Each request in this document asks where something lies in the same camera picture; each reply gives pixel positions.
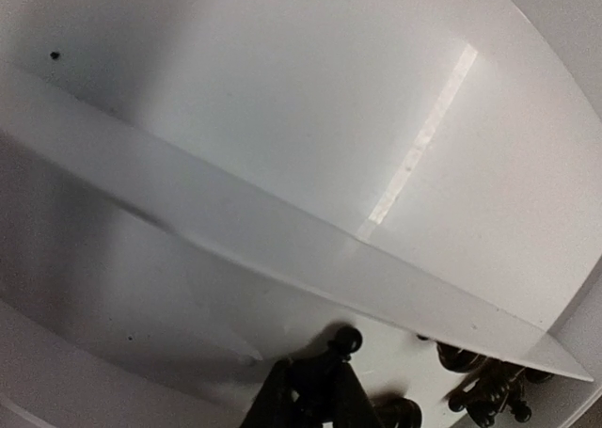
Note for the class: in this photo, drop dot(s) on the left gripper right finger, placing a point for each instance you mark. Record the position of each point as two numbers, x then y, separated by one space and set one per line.
351 407

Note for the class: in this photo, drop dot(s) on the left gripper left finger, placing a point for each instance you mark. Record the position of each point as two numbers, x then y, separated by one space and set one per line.
275 404

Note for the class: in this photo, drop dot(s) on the black chess piece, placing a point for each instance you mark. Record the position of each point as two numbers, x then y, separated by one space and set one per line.
313 379

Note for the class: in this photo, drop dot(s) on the white plastic tray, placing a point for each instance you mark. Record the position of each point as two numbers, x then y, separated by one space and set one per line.
192 190

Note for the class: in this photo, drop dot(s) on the black chess pieces pile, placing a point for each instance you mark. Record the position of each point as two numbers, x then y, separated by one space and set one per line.
492 387

